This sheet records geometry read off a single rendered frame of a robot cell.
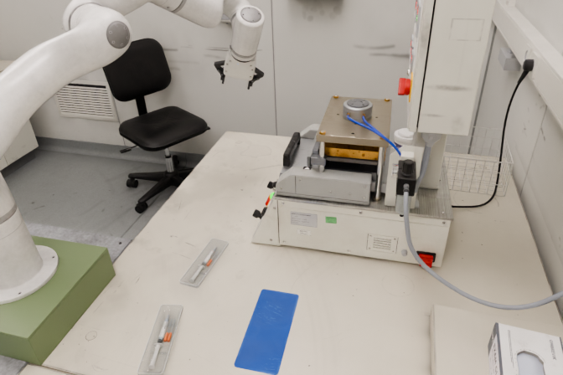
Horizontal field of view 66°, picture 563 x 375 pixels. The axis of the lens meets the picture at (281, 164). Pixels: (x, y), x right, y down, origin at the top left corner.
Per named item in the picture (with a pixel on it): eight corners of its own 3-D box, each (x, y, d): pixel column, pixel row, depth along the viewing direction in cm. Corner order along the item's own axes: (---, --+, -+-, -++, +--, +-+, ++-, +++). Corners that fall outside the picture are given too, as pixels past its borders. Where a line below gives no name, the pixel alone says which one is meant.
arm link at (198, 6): (157, -26, 118) (237, 17, 141) (167, 18, 111) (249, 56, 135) (177, -50, 113) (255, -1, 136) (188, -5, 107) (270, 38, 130)
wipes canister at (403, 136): (414, 161, 167) (419, 126, 160) (414, 173, 160) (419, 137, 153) (390, 159, 169) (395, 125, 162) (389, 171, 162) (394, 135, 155)
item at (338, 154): (387, 131, 130) (390, 102, 125) (384, 169, 112) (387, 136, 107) (330, 127, 134) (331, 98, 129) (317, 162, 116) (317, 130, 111)
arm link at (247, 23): (227, 33, 137) (234, 57, 133) (232, 2, 125) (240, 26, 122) (253, 33, 140) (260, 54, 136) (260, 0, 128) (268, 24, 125)
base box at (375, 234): (434, 199, 146) (441, 155, 137) (441, 279, 114) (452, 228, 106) (279, 182, 157) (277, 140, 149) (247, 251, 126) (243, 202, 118)
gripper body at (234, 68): (225, 55, 136) (221, 78, 145) (257, 63, 137) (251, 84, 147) (229, 38, 139) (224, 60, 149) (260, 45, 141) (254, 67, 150)
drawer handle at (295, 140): (300, 143, 136) (300, 131, 134) (289, 166, 124) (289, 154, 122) (294, 142, 137) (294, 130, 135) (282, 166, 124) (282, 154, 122)
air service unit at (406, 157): (410, 193, 110) (417, 141, 103) (410, 229, 98) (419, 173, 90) (389, 191, 111) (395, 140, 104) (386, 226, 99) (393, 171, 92)
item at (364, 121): (410, 129, 131) (415, 88, 125) (411, 183, 106) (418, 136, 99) (330, 122, 137) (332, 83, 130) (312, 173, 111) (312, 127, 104)
